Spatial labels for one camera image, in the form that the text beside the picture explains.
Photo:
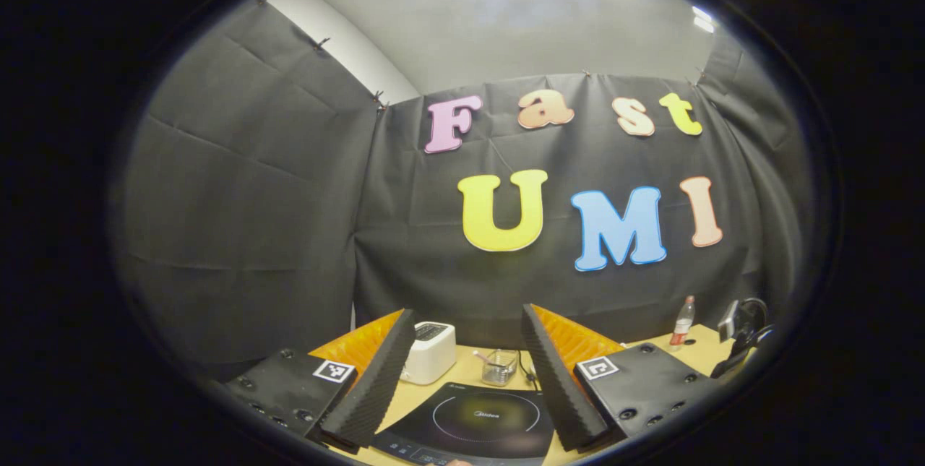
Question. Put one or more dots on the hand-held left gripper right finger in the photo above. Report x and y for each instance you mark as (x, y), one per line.
(553, 386)

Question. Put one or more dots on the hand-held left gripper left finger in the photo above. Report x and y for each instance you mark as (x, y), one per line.
(376, 388)

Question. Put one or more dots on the black induction cooktop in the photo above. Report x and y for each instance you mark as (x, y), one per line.
(477, 423)

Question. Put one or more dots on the plastic water bottle red label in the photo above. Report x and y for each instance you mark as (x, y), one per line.
(681, 325)

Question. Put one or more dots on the white toaster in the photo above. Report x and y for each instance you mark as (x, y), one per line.
(432, 354)

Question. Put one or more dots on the pink striped stick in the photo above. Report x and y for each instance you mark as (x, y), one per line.
(485, 358)

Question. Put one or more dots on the black backdrop cloth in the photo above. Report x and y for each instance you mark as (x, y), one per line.
(274, 235)

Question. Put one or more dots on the small ceiling light panel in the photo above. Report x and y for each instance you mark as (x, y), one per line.
(703, 19)

